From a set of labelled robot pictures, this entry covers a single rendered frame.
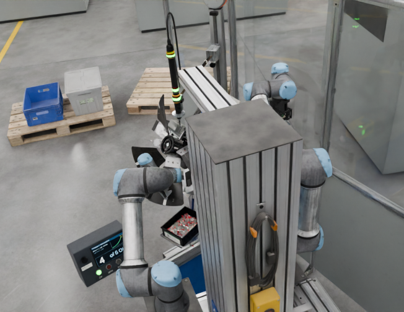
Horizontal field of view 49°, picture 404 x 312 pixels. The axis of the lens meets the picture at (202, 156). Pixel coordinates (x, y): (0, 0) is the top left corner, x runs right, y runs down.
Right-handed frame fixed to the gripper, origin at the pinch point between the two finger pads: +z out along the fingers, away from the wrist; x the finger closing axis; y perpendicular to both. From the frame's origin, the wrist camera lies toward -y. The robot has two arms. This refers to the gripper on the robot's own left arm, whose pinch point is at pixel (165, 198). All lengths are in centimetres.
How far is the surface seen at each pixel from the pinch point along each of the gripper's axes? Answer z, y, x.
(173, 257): 7.5, -18.3, -31.0
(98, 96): 80, 42, 268
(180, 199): 3.3, 6.7, -5.1
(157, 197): -0.1, -2.5, 4.7
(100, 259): -33, -46, -36
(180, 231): 12.5, -5.2, -15.9
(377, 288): 89, 67, -90
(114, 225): -36, -31, -27
